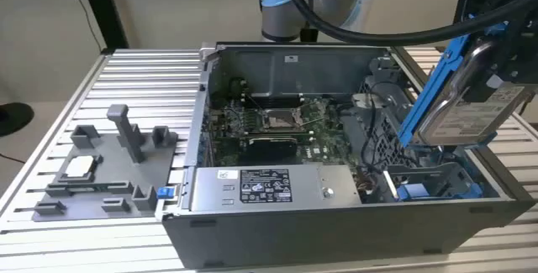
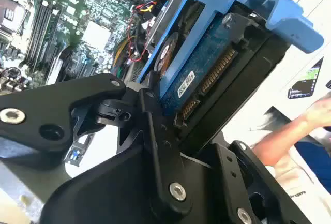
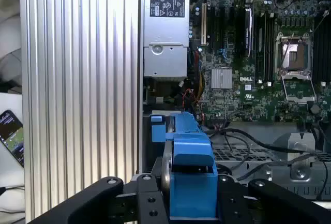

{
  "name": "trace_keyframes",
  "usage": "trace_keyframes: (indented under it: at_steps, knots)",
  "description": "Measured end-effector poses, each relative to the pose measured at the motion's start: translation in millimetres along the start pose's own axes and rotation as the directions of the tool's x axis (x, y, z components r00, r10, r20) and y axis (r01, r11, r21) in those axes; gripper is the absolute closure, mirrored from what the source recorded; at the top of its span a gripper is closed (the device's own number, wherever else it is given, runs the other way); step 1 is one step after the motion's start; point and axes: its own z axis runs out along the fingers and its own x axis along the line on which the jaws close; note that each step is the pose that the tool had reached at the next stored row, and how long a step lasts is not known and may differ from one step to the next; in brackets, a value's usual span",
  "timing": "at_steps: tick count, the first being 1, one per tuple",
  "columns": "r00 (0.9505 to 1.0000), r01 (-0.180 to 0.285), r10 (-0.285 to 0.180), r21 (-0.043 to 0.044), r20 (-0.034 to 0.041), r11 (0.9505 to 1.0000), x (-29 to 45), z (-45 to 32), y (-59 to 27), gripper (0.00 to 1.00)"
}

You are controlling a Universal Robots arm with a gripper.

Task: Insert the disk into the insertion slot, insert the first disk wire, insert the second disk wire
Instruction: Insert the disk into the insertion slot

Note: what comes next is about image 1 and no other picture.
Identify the thin metal locking lever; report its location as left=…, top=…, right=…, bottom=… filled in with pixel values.
left=246, top=91, right=266, bottom=112

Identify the silver power supply unit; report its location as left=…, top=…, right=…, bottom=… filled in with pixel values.
left=187, top=165, right=364, bottom=211

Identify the grey disk bay frame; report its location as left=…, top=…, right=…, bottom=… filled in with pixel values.
left=384, top=153, right=501, bottom=204

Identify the hard disk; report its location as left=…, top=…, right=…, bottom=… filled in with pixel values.
left=397, top=22, right=531, bottom=154

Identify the blue plastic bay bracket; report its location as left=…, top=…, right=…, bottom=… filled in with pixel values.
left=397, top=156, right=485, bottom=204

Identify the black disk data wire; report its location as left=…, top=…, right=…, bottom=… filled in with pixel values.
left=362, top=80, right=408, bottom=173

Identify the green motherboard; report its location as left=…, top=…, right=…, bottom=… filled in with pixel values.
left=206, top=95, right=363, bottom=168

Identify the grey plastic parts rack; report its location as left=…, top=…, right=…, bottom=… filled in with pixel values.
left=31, top=104, right=188, bottom=223

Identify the black post behind case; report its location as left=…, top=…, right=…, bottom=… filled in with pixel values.
left=300, top=0, right=320, bottom=43

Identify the round black stand base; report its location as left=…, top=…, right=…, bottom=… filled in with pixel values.
left=0, top=102, right=35, bottom=137

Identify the multicoloured disk power wire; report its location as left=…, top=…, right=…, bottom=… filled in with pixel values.
left=355, top=171, right=383, bottom=195

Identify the thin black wall cable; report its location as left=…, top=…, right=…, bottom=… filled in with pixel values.
left=66, top=0, right=107, bottom=54

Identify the green RAM stick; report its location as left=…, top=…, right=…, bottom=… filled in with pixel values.
left=49, top=183, right=130, bottom=192

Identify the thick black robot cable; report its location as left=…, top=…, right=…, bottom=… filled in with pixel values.
left=275, top=0, right=538, bottom=49

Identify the grey perforated drive cage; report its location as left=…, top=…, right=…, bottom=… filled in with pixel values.
left=340, top=74, right=425, bottom=173

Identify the black upright frame post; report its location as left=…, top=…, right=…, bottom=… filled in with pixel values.
left=78, top=0, right=130, bottom=50

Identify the silver CPU chip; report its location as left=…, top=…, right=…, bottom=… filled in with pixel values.
left=63, top=156, right=97, bottom=178

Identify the dark grey PC case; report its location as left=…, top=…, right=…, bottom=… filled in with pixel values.
left=155, top=41, right=535, bottom=269

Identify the CPU socket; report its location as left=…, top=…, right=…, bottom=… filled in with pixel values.
left=260, top=107, right=303, bottom=131

